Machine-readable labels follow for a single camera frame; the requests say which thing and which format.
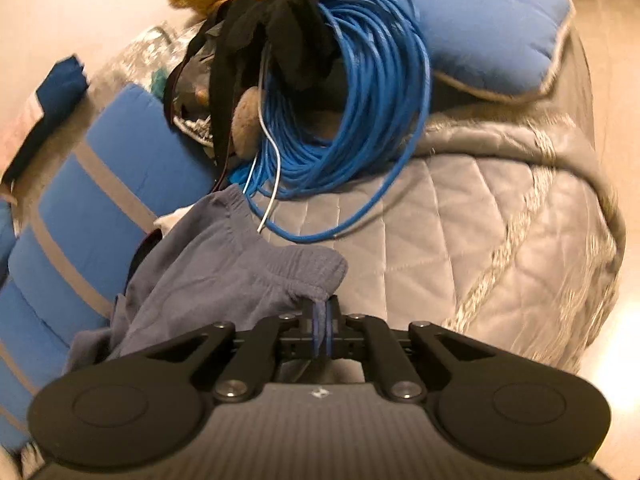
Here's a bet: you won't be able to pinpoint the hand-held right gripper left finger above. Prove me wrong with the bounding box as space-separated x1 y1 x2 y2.
115 301 323 403

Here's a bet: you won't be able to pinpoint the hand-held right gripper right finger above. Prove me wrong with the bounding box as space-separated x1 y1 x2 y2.
327 297 506 403

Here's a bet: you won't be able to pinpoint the grey pants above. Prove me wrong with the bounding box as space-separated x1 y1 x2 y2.
65 185 348 376

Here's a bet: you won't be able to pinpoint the white sock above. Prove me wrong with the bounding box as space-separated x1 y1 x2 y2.
152 205 196 233

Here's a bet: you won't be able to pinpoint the tan plush toy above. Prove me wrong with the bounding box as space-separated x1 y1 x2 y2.
232 87 264 158

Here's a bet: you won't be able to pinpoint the blue grey striped pillow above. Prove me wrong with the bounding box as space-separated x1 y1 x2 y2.
7 84 221 346
0 280 71 453

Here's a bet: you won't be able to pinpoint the teal cloth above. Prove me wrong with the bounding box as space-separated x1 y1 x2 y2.
150 70 171 101

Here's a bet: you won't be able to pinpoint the black bag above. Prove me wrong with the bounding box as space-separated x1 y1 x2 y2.
165 0 346 171

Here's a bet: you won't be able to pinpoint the cream floral cover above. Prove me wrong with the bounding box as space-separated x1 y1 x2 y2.
90 20 201 106

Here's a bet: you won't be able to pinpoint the blue cushion with cream piping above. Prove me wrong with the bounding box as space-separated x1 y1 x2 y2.
400 0 576 103

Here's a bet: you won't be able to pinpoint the navy blue cloth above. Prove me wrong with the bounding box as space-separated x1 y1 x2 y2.
0 55 91 186

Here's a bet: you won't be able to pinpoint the pink towel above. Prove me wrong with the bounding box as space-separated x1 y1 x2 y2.
0 95 41 171

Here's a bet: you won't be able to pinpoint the thin white cable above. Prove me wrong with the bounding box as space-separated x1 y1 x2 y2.
242 45 282 233

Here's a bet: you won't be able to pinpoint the black strap with red edge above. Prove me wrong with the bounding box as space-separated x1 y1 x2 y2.
127 230 166 286

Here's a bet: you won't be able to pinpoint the blue cable coil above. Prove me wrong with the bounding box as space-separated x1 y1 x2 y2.
227 0 433 243

